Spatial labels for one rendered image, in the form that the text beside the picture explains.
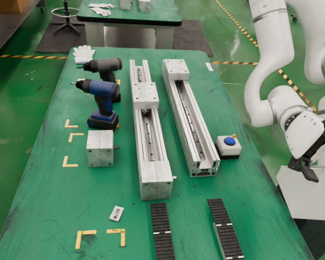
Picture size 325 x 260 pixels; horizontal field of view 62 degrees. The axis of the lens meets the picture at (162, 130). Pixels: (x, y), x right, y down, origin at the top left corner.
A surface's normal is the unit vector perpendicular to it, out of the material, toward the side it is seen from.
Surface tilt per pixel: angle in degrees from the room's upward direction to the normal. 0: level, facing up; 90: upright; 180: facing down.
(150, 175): 0
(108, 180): 0
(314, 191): 90
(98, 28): 90
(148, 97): 0
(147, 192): 90
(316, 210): 90
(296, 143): 76
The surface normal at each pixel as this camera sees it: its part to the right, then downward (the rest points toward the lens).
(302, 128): -0.88, -0.40
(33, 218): 0.08, -0.76
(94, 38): 0.09, 0.64
